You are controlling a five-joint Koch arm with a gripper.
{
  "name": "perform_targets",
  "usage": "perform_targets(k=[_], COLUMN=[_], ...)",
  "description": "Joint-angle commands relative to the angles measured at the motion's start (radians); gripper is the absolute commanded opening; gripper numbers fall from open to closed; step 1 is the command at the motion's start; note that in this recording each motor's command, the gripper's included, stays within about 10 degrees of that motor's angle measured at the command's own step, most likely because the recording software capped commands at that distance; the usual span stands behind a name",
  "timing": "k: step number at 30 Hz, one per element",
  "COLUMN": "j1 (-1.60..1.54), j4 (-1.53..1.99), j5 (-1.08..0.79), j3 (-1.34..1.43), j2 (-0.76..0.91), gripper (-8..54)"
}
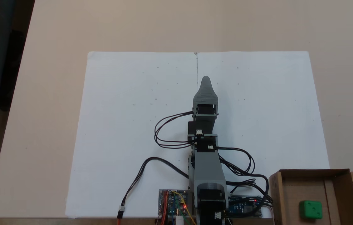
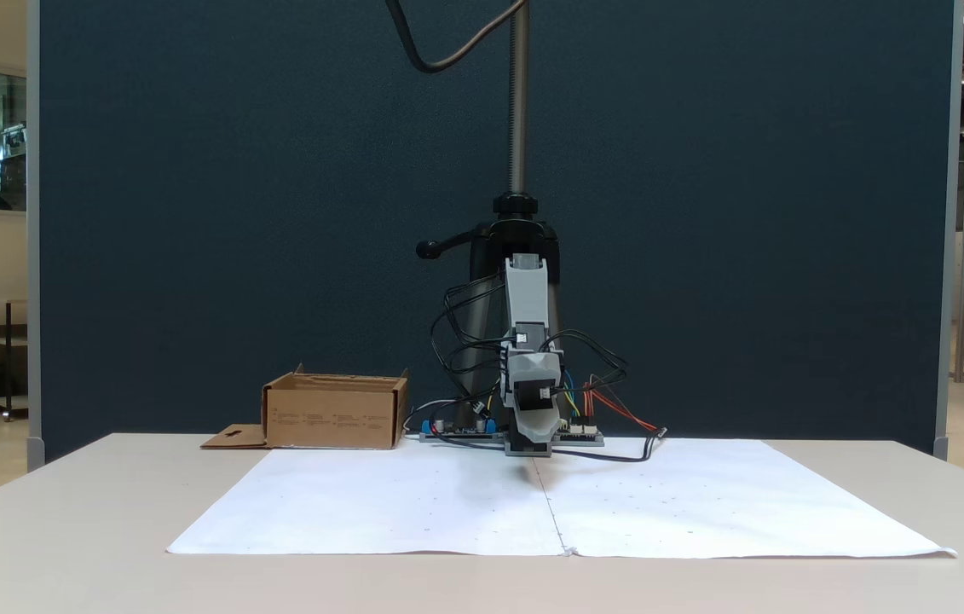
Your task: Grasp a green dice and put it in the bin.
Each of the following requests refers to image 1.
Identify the green die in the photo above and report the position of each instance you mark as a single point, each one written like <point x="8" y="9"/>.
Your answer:
<point x="310" y="210"/>

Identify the brown cardboard box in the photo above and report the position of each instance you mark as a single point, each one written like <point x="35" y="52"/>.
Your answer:
<point x="288" y="193"/>

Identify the blue circuit board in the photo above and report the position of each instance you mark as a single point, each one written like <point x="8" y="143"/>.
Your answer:
<point x="245" y="207"/>

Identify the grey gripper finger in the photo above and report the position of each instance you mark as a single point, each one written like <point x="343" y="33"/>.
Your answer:
<point x="206" y="93"/>

